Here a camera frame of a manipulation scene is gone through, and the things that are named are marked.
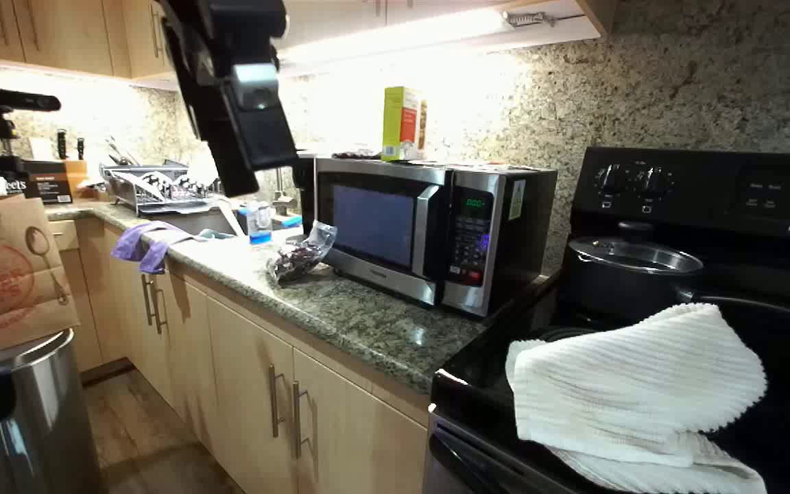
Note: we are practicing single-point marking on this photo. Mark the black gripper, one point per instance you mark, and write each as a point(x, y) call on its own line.
point(227, 67)

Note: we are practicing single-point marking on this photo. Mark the wooden upper cabinets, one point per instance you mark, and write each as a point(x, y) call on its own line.
point(98, 36)

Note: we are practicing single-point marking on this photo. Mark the wooden cabinets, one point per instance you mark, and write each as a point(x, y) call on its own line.
point(98, 36)
point(253, 375)

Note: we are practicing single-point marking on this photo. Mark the dish drying rack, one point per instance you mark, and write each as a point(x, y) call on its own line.
point(151, 189)

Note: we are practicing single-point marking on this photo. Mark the water bottle blue label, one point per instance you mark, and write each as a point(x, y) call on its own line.
point(258, 224)

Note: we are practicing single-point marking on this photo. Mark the green and white box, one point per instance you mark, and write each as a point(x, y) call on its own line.
point(404, 123)

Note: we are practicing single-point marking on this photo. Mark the purple cloth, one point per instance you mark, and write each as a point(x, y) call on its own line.
point(147, 255)

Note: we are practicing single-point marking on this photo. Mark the dark plastic snack bag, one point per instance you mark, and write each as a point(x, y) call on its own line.
point(298, 259)

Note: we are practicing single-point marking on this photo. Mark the stainless steel microwave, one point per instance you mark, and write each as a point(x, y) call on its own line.
point(459, 236)

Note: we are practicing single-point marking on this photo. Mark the brown paper bag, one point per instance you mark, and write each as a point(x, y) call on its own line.
point(35, 288)

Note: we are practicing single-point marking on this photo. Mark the wooden lower cabinets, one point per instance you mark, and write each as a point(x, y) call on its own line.
point(253, 375)

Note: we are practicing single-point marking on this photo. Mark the stainless steel trash can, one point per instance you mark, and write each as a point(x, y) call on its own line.
point(46, 431)

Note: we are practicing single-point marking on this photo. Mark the black cooking pot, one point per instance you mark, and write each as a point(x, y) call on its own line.
point(626, 278)

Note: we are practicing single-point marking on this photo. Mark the white ribbed dish towel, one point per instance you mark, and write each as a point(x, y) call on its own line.
point(633, 406)

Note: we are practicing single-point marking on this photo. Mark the black electric stove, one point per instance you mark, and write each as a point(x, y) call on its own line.
point(725, 206)

